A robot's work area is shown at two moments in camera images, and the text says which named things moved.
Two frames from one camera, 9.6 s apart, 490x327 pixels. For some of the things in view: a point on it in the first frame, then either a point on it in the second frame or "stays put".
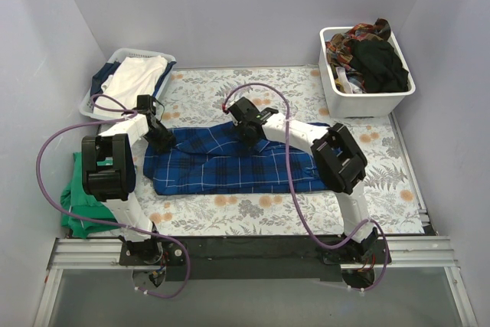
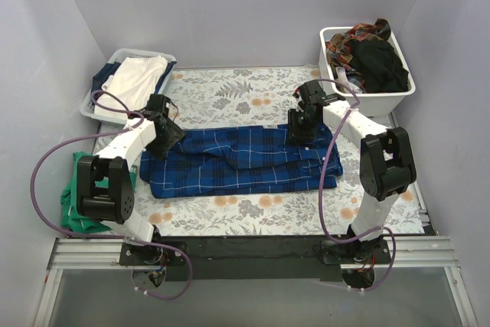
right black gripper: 248,132 → 301,132
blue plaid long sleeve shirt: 213,160 stays put
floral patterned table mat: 242,96 stays put
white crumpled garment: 348,87 stays put
